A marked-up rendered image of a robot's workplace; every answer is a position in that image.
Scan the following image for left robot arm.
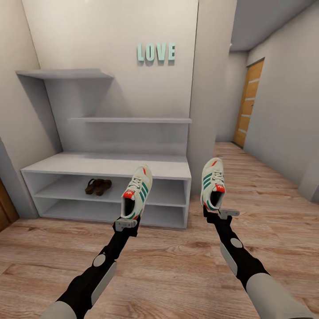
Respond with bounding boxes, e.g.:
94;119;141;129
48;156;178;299
39;216;141;319

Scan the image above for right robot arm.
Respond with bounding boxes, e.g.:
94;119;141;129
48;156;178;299
203;205;319;319

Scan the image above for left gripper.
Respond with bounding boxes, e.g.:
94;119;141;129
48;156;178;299
111;216;141;246

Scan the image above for gym shoe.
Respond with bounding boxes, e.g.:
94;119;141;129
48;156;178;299
120;164;152;220
200;157;226;211

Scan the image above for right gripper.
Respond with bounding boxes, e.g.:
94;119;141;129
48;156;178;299
203;205;233;230

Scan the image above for sandal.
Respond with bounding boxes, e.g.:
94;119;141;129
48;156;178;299
85;179;103;195
95;179;112;196

